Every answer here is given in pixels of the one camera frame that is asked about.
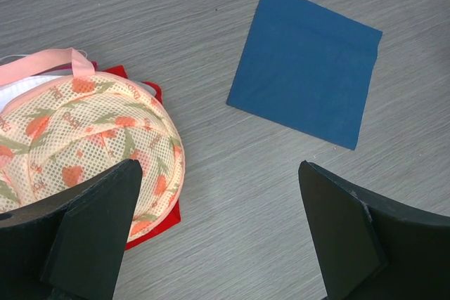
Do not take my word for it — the floral mesh laundry bag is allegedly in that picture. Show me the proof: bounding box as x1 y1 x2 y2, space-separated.
1 48 186 242

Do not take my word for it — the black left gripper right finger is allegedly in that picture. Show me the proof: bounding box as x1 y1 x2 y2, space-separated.
298 161 449 299

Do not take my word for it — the blue paper napkin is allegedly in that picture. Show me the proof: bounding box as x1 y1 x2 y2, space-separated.
226 0 383 150

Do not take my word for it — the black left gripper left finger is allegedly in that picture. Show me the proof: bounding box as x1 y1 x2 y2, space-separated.
1 159 143 299

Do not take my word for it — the red napkin stack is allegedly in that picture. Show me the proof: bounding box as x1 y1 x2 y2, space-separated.
104 65 181 251

